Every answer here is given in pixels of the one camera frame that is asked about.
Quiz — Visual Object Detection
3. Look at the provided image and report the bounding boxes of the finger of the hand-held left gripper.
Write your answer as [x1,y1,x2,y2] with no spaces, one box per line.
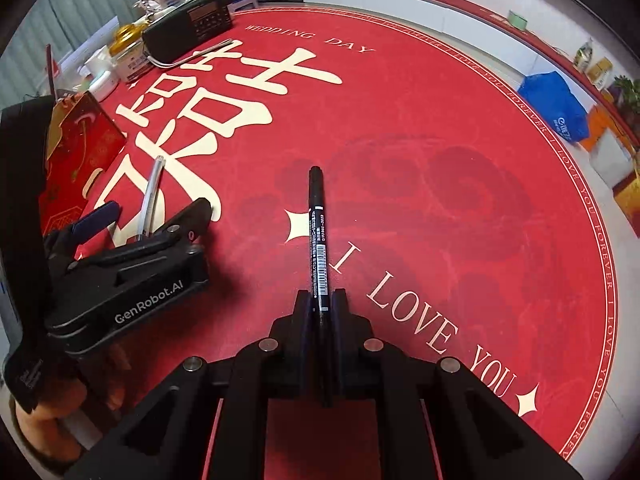
[43,201,121,262]
[109,198,214,251]

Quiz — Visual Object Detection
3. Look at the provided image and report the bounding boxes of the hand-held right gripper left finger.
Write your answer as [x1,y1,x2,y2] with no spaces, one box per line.
[65,290,317,480]

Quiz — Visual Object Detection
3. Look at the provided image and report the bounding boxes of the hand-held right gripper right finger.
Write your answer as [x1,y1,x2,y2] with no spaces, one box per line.
[330,288,584,480]

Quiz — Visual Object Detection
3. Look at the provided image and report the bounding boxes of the silver marker black cap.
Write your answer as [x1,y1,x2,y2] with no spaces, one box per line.
[136,156,167,241]

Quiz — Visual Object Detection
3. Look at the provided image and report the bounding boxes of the red gold cardboard box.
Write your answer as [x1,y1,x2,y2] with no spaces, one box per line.
[39,91,129,261]

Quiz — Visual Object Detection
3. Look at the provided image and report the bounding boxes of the black marker white label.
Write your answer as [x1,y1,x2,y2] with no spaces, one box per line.
[307,166,336,409]

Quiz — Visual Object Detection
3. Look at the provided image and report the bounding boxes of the person's left hand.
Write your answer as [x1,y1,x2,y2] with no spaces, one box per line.
[10,345,131,476]

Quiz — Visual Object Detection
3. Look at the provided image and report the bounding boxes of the white round lamp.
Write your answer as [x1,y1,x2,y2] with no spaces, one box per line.
[82,71,121,102]

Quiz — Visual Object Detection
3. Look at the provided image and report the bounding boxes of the red round printed tablecloth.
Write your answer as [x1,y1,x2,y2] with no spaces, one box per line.
[40,7,619,480]

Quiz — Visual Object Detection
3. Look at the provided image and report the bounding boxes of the toilet paper roll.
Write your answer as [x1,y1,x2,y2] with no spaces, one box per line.
[82,46,112,76]

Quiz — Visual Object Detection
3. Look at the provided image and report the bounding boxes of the smartphone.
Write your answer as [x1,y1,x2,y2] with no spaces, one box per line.
[45,44,57,99]

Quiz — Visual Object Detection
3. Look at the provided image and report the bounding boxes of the small glass jar gold lid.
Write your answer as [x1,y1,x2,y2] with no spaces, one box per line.
[109,22,154,84]

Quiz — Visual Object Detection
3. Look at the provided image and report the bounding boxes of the black radio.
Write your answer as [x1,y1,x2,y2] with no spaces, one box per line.
[141,0,236,69]

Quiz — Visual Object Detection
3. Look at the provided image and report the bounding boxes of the grey curtain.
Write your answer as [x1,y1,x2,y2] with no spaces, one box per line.
[7,0,151,107]

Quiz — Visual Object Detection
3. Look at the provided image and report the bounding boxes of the blue bag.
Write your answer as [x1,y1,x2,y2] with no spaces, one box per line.
[517,71,589,145]

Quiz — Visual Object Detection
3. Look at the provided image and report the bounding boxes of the red gold carton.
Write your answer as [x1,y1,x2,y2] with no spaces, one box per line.
[612,170,640,239]

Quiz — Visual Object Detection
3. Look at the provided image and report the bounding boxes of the white paper bag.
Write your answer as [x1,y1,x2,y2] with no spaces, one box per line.
[590,145,639,186]

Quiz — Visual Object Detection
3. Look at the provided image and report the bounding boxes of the orange paper bag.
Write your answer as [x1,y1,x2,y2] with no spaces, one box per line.
[582,105,636,154]

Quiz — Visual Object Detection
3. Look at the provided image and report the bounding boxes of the silver snack packet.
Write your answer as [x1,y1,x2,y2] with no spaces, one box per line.
[574,40,595,74]

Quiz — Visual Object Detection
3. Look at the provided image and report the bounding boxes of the yellow snack packet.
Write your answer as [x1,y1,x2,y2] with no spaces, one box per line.
[587,57,615,86]

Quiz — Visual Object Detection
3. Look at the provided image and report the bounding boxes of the potted plant pink flowers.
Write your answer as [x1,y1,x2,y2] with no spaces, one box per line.
[610,75,640,116]

